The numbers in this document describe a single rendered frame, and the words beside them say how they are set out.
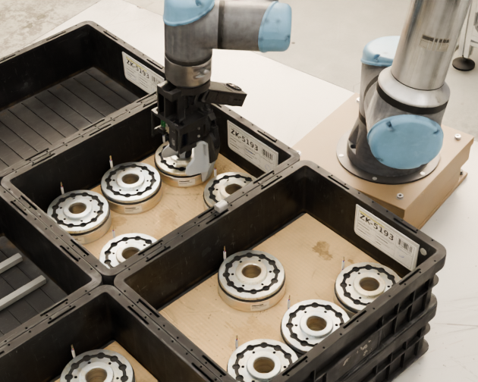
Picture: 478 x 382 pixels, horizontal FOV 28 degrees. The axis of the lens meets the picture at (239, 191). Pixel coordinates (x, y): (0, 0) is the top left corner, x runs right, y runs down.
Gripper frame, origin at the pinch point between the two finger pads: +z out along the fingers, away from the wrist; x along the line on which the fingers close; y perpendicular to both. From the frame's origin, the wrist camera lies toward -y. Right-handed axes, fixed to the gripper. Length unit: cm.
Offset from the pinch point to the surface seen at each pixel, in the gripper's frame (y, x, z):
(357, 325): 12.8, 46.9, -8.9
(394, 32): -172, -82, 82
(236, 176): -2.5, 7.1, -0.9
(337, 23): -161, -102, 83
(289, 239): -0.2, 22.3, 1.4
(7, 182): 30.3, -11.5, -6.1
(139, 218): 14.1, 1.4, 2.8
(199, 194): 3.0, 3.8, 2.2
